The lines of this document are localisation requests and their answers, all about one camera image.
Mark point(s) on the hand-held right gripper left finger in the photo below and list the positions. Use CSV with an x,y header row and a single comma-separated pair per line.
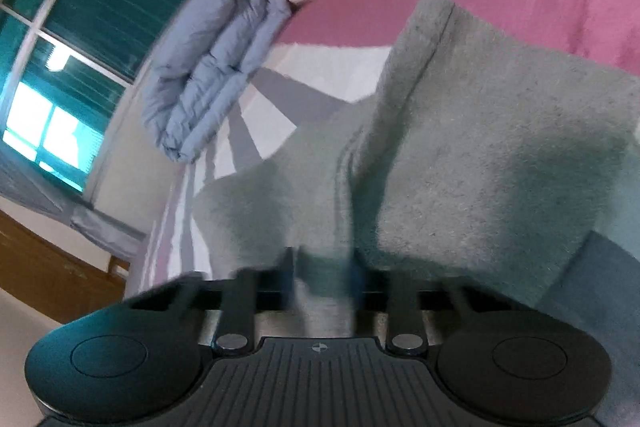
x,y
286,278

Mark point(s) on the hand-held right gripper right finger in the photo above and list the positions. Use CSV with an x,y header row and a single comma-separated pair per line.
x,y
361,278

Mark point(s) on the folded light blue quilt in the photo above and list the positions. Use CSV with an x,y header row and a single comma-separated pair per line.
x,y
210,67

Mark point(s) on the dark teal cloth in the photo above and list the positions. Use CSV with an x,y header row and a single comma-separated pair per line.
x,y
595,277

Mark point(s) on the grey curtain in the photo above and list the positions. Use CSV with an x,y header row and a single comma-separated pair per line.
x,y
60,207

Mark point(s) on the brown wooden board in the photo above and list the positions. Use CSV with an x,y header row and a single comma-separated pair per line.
x,y
45,267

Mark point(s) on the window with teal shutters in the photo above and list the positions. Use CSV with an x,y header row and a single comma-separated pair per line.
x,y
100,22

